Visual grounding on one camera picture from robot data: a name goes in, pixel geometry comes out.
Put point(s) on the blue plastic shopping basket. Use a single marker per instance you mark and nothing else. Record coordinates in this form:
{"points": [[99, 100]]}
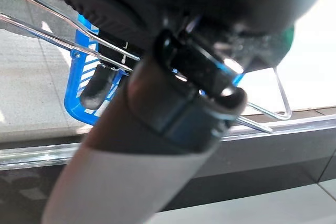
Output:
{"points": [[76, 95]]}

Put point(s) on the green can in basket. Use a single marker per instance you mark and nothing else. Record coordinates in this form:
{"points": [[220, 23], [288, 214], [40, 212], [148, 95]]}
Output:
{"points": [[288, 37]]}

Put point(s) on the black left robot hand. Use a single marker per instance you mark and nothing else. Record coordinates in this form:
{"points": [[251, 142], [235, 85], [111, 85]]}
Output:
{"points": [[183, 3]]}

